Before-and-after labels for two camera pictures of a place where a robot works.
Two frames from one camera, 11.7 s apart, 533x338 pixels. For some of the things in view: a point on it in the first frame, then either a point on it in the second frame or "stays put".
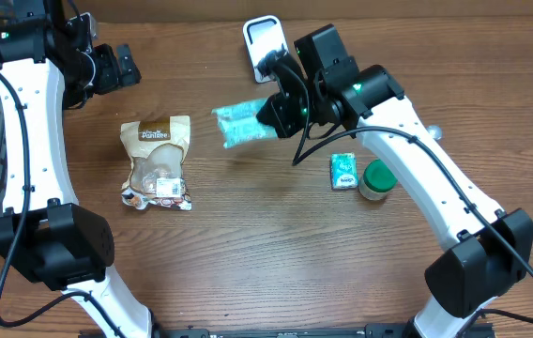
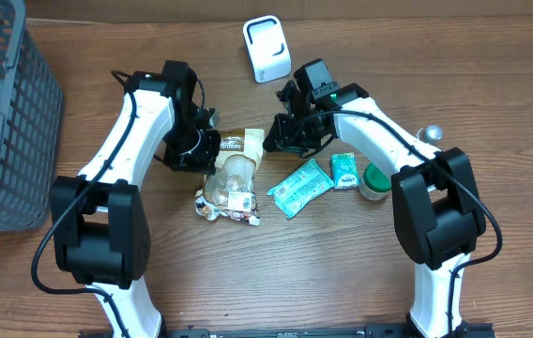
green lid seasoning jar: x=376 y=181 stays put
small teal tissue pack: x=343 y=171 stays put
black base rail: x=373 y=330 stays put
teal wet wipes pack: x=239 y=124 -> x=302 y=189
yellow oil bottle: x=435 y=131 stays put
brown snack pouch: x=159 y=148 -> x=232 y=191
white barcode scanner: x=263 y=35 stays put
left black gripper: x=119 y=69 -> x=196 y=153
